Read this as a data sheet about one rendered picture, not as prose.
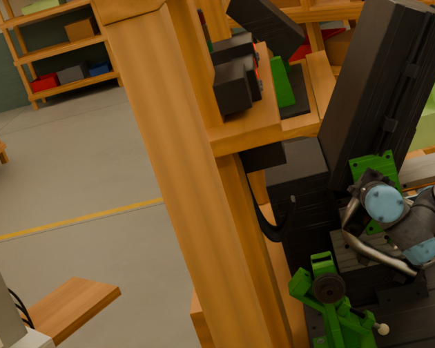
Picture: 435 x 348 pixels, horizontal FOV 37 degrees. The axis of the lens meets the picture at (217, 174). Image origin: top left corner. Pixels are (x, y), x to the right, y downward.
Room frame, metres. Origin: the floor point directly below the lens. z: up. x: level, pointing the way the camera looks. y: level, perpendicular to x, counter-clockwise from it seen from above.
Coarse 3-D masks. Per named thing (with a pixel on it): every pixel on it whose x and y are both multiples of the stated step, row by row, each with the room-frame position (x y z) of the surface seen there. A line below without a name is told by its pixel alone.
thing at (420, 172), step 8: (408, 160) 1.82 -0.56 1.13; (416, 160) 1.80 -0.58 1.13; (424, 160) 1.78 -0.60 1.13; (432, 160) 1.77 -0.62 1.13; (400, 168) 1.78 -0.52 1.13; (408, 168) 1.76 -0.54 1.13; (416, 168) 1.75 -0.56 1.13; (424, 168) 1.73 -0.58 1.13; (432, 168) 1.71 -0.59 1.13; (400, 176) 1.73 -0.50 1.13; (408, 176) 1.71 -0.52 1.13; (416, 176) 1.70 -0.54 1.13; (424, 176) 1.68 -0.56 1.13; (432, 176) 1.67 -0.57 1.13; (400, 184) 1.68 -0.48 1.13; (408, 184) 1.68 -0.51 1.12; (416, 184) 1.67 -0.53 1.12; (424, 184) 1.67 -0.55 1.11; (432, 184) 1.67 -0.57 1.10; (336, 192) 1.75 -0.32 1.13; (344, 200) 1.70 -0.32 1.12
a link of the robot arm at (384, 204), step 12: (372, 192) 1.26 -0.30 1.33; (384, 192) 1.24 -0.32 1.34; (396, 192) 1.24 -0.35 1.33; (372, 204) 1.24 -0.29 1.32; (384, 204) 1.24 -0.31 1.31; (396, 204) 1.23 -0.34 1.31; (372, 216) 1.24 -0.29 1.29; (384, 216) 1.23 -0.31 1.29; (396, 216) 1.22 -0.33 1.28; (384, 228) 1.26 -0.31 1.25
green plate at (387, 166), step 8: (384, 152) 1.60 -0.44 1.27; (352, 160) 1.61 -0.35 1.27; (360, 160) 1.61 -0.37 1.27; (368, 160) 1.60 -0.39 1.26; (376, 160) 1.60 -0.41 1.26; (384, 160) 1.60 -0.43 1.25; (392, 160) 1.59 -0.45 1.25; (352, 168) 1.61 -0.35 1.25; (360, 168) 1.60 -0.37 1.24; (376, 168) 1.60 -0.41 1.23; (384, 168) 1.59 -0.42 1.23; (392, 168) 1.59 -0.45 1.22; (352, 176) 1.61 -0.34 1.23; (392, 176) 1.58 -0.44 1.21; (400, 192) 1.57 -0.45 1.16; (368, 224) 1.57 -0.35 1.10; (376, 224) 1.56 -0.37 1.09; (368, 232) 1.56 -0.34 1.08; (376, 232) 1.56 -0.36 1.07
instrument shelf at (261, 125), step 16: (256, 48) 2.08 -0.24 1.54; (272, 80) 1.64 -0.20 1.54; (272, 96) 1.48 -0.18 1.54; (240, 112) 1.43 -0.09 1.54; (256, 112) 1.39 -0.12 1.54; (272, 112) 1.36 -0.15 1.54; (208, 128) 1.38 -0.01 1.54; (224, 128) 1.35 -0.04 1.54; (240, 128) 1.31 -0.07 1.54; (256, 128) 1.28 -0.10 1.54; (272, 128) 1.28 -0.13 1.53; (224, 144) 1.29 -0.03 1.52; (240, 144) 1.29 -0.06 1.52; (256, 144) 1.28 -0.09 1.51
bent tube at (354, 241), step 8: (352, 200) 1.56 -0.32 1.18; (352, 208) 1.55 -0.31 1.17; (344, 216) 1.56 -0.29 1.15; (344, 232) 1.55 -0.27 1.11; (352, 240) 1.54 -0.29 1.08; (352, 248) 1.54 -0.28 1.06; (360, 248) 1.53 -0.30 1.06; (368, 248) 1.53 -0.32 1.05; (368, 256) 1.52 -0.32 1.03; (376, 256) 1.51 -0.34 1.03; (384, 256) 1.51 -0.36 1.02; (384, 264) 1.51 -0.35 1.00; (392, 264) 1.50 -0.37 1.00; (400, 264) 1.50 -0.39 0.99; (408, 264) 1.50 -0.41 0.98; (400, 272) 1.50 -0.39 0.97; (408, 272) 1.49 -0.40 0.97; (416, 272) 1.49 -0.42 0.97
